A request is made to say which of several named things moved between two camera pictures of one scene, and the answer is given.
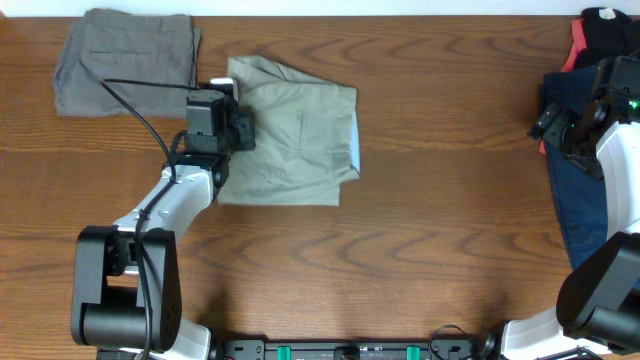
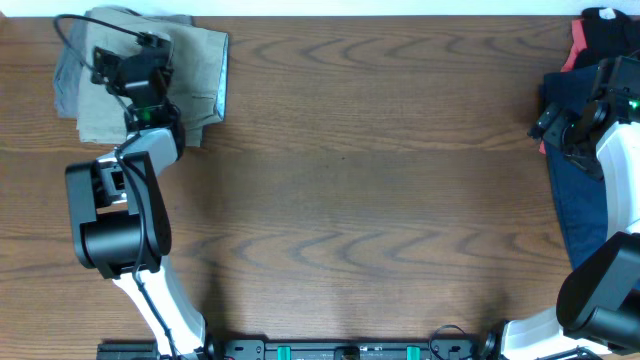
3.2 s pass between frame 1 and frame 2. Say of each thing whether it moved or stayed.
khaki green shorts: moved
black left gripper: moved
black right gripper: stayed
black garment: stayed
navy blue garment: stayed
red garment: stayed
